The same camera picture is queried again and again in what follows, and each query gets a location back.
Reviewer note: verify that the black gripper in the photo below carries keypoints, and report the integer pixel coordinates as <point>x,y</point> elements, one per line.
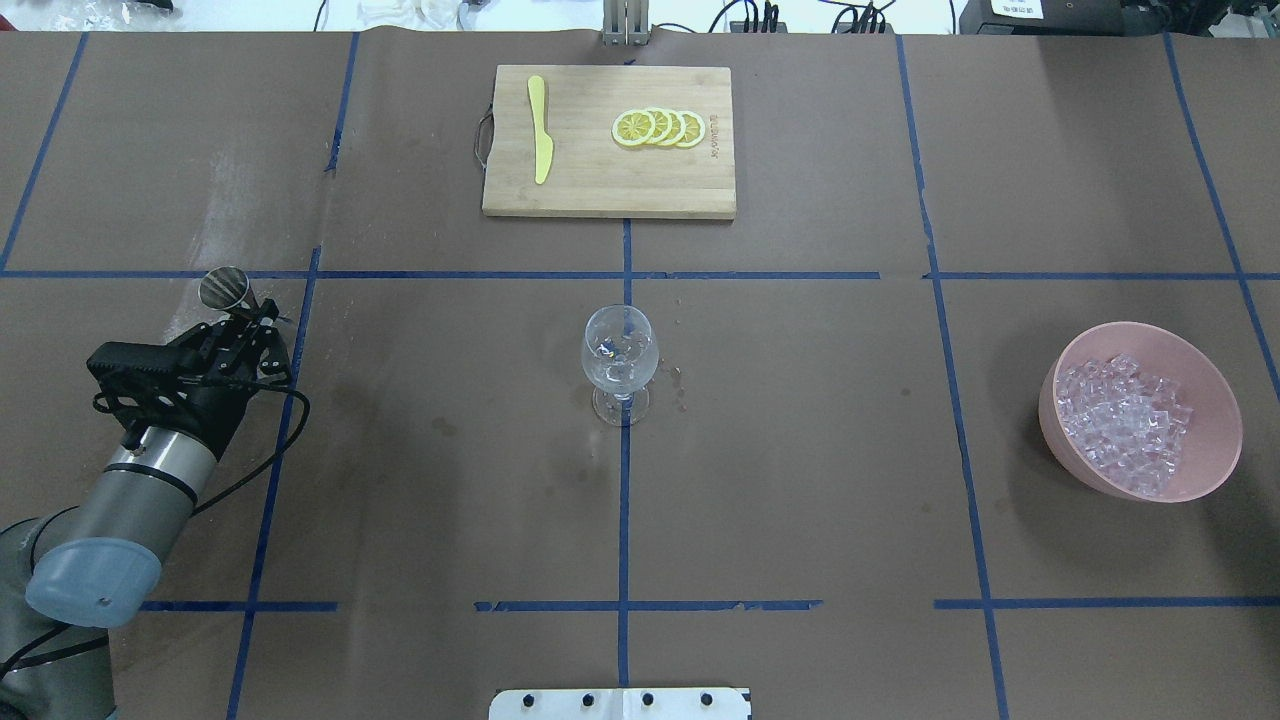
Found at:
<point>212,403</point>

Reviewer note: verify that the steel double jigger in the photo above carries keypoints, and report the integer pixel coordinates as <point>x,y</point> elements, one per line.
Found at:
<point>228,290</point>

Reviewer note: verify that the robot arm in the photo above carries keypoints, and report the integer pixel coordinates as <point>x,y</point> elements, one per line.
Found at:
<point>73,575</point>

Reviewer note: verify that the clear wine glass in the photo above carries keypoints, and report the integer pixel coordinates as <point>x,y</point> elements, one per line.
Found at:
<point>619,356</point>

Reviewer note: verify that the pile of clear ice cubes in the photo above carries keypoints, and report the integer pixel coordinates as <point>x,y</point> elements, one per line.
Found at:
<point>1129,424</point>

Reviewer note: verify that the yellow plastic knife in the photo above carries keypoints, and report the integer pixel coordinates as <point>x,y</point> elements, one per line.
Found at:
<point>543,143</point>

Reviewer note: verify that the bamboo cutting board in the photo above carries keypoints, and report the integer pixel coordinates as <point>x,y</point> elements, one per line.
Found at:
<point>592,176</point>

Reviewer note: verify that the pink bowl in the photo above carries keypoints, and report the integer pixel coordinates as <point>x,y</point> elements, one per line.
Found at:
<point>1214,441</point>

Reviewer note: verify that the aluminium frame post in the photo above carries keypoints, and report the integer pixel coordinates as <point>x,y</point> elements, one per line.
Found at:
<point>626,23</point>

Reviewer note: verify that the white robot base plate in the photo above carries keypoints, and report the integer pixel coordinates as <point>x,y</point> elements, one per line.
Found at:
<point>623,703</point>

